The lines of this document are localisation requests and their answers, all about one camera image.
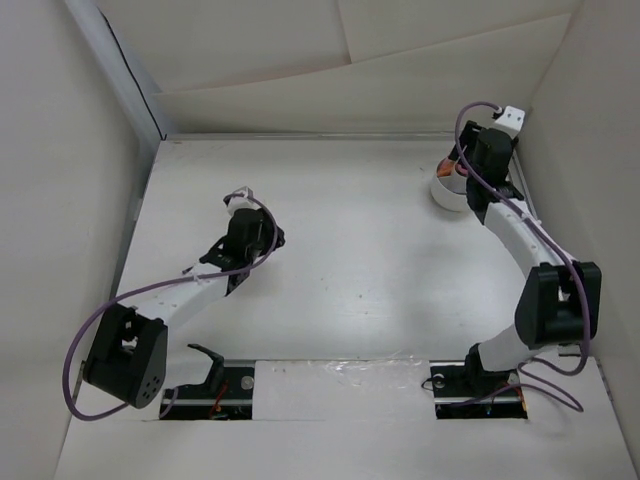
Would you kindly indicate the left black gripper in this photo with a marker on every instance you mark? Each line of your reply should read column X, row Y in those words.
column 271, row 233

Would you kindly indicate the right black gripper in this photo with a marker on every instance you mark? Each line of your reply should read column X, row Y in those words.
column 469, row 137

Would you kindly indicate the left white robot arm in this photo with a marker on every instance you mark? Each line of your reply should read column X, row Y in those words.
column 128, row 356

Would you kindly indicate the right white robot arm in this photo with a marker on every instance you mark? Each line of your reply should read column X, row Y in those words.
column 556, row 316

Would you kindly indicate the white round divided container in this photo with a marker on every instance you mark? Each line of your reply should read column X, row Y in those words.
column 449, row 192

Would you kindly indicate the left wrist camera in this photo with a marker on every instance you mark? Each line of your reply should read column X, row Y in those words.
column 241, row 198

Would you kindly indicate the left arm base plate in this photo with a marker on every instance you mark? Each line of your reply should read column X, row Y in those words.
column 226, row 393

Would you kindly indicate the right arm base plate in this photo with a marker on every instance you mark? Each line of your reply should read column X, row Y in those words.
column 457, row 396

